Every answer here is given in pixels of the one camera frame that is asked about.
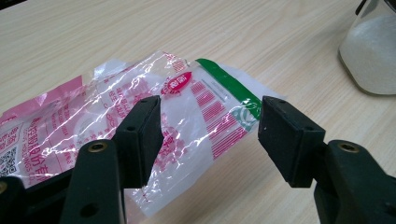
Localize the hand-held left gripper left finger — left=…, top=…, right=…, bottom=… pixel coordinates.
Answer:
left=59, top=94, right=164, bottom=224

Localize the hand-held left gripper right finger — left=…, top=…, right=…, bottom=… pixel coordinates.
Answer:
left=257, top=95, right=396, bottom=224

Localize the pink printed plastic bag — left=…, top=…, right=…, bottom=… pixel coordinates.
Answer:
left=0, top=49, right=288, bottom=218

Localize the glass jar with black lid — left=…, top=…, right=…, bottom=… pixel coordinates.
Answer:
left=338, top=0, right=396, bottom=96

